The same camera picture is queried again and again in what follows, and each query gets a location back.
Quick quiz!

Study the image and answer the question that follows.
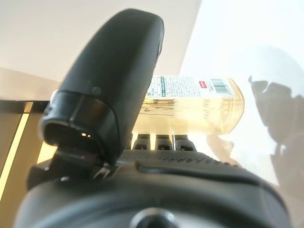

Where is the amber window with dark frame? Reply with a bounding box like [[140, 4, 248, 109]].
[[0, 99, 59, 190]]

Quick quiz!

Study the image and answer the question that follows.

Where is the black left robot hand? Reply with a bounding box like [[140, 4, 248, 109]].
[[14, 8, 293, 228]]

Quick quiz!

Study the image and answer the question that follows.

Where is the yellow drink bottle white cap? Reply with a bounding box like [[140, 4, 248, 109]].
[[132, 75, 245, 136]]

